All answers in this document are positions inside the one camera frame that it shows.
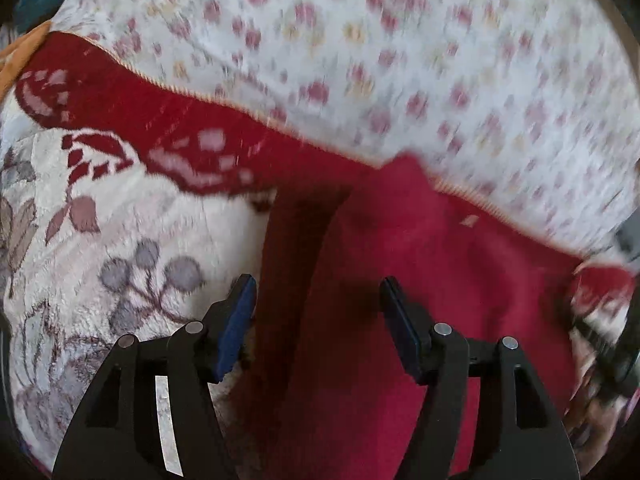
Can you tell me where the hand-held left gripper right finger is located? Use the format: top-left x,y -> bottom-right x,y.
378,276 -> 582,480

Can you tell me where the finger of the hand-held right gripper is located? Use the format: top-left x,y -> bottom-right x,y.
569,295 -> 640,406

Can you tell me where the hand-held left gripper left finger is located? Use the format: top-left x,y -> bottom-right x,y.
51,274 -> 259,480

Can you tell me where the dark red fleece garment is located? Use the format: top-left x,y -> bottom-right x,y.
224,154 -> 587,480

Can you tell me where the plush floral red-bordered blanket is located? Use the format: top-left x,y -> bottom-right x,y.
0,30 -> 640,480

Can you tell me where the floral print bed sheet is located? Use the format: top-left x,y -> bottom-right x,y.
64,0 -> 640,272

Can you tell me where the orange plush blanket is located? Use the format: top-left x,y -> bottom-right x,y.
0,20 -> 54,102

